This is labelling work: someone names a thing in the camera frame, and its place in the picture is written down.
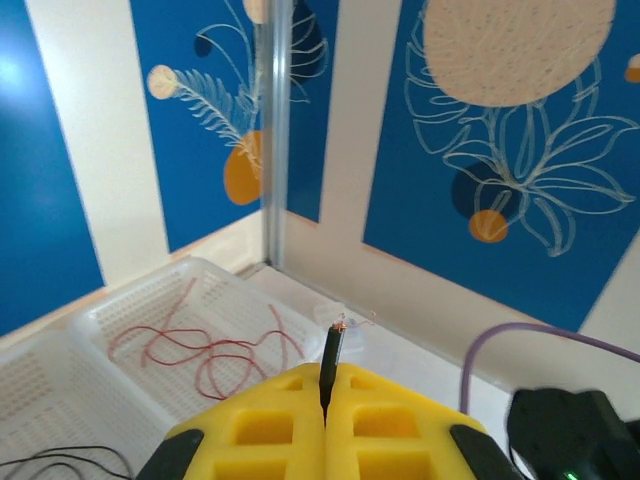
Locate red cable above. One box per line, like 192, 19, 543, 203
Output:
192, 339, 272, 402
159, 277, 199, 337
107, 324, 292, 369
266, 301, 307, 362

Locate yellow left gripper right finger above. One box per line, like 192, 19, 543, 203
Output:
325, 363, 524, 480

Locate white plastic mesh basket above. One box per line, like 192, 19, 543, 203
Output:
67, 255, 327, 437
0, 329, 172, 480

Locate aluminium frame post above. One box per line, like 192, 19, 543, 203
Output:
261, 0, 294, 269

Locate black cable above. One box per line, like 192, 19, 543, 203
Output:
315, 310, 377, 427
0, 445, 135, 479
27, 460, 119, 476

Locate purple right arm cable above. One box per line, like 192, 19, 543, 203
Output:
459, 321, 640, 416

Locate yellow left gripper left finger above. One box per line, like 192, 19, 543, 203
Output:
134, 363, 327, 480

